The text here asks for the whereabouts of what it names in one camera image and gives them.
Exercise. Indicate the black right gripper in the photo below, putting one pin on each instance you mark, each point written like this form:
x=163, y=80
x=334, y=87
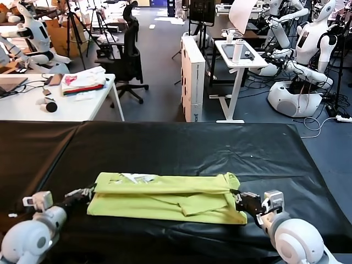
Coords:
x=253, y=206

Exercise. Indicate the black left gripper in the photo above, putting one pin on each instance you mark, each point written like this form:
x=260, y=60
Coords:
x=72, y=203

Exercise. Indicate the yellow-green t-shirt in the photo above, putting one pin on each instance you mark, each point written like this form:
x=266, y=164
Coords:
x=165, y=198

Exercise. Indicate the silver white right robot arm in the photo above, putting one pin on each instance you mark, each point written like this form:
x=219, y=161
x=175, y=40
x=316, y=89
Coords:
x=297, y=239

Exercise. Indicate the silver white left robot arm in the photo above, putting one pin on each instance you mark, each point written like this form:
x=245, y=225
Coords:
x=30, y=236

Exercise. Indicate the white robot with raised arm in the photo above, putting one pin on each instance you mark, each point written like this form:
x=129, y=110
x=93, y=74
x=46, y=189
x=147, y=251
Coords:
x=280, y=33

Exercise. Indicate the stack of folded clothes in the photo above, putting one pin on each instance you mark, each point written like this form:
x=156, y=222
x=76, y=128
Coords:
x=82, y=82

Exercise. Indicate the white black handheld controller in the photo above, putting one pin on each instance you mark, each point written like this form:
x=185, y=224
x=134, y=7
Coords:
x=50, y=107

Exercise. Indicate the large white desk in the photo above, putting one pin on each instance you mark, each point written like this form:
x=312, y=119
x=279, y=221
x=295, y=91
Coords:
x=24, y=110

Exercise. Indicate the brown flat case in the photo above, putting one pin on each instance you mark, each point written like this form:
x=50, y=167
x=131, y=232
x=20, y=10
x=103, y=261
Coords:
x=56, y=79

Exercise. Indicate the white power strip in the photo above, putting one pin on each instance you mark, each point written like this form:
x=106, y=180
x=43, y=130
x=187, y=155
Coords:
x=343, y=118

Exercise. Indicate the tall white cardboard box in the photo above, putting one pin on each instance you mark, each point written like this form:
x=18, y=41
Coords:
x=192, y=82

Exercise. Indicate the grey laptop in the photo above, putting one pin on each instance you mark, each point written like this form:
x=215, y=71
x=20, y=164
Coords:
x=11, y=83

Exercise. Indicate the small white standing desk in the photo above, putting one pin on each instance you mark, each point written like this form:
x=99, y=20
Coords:
x=255, y=63

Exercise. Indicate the black office chair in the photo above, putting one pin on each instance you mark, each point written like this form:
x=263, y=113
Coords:
x=129, y=63

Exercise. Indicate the white drink bottle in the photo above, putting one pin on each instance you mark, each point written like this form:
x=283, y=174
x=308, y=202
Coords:
x=237, y=52

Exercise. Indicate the black tablet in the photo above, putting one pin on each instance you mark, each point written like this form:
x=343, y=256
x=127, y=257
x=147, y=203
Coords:
x=228, y=52

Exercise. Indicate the brown cardboard box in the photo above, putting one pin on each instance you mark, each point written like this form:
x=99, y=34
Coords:
x=60, y=38

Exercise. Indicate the black light stand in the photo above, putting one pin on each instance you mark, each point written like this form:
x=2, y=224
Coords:
x=341, y=68

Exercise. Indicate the white humanoid robot left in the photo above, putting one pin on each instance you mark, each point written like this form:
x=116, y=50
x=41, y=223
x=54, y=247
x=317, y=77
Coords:
x=38, y=35

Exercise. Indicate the white humanoid robot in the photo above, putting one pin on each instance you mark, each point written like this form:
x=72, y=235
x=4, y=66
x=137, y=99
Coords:
x=38, y=35
x=305, y=46

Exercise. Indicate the white humanoid robot right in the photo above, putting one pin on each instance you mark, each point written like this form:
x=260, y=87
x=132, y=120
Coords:
x=305, y=46

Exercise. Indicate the curved white sheet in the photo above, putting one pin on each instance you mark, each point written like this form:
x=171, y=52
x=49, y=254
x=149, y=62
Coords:
x=239, y=16

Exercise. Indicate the black monitor on stand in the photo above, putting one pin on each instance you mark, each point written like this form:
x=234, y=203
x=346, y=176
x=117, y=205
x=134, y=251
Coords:
x=202, y=11

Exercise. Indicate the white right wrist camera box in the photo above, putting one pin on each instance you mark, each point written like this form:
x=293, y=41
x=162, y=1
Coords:
x=275, y=199

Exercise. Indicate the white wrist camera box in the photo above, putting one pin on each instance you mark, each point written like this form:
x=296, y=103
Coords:
x=41, y=199
x=275, y=199

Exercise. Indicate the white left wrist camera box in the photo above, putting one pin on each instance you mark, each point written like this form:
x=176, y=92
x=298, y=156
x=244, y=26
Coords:
x=41, y=199

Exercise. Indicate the black camera tripod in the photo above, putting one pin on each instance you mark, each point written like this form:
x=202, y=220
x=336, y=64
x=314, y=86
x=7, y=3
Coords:
x=99, y=22
x=73, y=30

